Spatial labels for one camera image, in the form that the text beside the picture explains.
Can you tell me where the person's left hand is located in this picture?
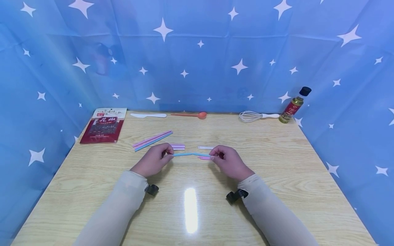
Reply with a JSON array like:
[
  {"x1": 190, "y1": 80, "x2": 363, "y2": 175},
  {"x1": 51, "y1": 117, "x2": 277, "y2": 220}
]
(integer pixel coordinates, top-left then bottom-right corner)
[{"x1": 130, "y1": 143, "x2": 175, "y2": 178}]

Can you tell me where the person's right hand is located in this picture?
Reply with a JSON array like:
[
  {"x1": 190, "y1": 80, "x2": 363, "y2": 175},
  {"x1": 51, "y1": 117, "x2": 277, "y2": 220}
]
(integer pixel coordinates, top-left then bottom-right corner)
[{"x1": 209, "y1": 145, "x2": 255, "y2": 182}]

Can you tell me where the long blue straw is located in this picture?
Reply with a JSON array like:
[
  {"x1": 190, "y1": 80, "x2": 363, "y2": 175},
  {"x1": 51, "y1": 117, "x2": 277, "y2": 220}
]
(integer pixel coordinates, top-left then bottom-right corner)
[
  {"x1": 172, "y1": 152, "x2": 212, "y2": 158},
  {"x1": 134, "y1": 132, "x2": 174, "y2": 152}
]

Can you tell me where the person's left forearm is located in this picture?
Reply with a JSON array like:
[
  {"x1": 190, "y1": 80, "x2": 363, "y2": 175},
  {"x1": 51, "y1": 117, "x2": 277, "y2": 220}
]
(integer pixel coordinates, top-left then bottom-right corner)
[{"x1": 73, "y1": 170, "x2": 149, "y2": 246}]

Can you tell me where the person's right forearm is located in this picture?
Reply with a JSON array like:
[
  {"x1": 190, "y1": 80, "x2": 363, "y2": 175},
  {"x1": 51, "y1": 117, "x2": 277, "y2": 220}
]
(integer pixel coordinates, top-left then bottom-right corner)
[{"x1": 237, "y1": 174, "x2": 320, "y2": 246}]

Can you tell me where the long pink straw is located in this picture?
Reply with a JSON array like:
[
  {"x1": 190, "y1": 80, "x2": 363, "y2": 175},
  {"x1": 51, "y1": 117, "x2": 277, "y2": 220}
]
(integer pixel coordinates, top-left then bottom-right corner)
[{"x1": 132, "y1": 130, "x2": 172, "y2": 148}]

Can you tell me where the black wrist band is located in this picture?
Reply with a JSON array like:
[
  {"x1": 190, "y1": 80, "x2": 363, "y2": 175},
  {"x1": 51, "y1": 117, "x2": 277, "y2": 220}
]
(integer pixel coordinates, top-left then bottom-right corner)
[
  {"x1": 226, "y1": 189, "x2": 249, "y2": 205},
  {"x1": 144, "y1": 184, "x2": 160, "y2": 197}
]

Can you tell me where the white plastic knife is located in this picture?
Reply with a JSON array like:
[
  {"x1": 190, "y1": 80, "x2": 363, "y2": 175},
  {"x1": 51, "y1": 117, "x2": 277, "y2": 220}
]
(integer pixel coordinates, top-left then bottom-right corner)
[{"x1": 130, "y1": 113, "x2": 167, "y2": 119}]

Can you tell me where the red spice packet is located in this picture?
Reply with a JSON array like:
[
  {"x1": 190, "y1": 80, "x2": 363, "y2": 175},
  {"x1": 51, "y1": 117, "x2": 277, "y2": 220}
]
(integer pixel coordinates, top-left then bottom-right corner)
[{"x1": 79, "y1": 108, "x2": 128, "y2": 145}]

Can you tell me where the orange plastic spoon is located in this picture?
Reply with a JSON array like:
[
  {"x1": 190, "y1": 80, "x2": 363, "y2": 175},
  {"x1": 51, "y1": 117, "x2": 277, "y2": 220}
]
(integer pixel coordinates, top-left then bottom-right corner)
[{"x1": 171, "y1": 111, "x2": 208, "y2": 120}]

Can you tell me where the oil bottle with black cap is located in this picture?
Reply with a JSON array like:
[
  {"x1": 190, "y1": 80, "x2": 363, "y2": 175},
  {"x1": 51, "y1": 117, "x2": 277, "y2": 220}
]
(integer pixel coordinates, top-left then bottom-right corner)
[{"x1": 278, "y1": 86, "x2": 312, "y2": 124}]

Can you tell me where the white-handled wire whisk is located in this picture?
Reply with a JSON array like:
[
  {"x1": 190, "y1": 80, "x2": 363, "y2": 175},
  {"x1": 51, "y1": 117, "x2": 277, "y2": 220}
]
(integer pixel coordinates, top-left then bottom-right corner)
[{"x1": 239, "y1": 110, "x2": 280, "y2": 123}]

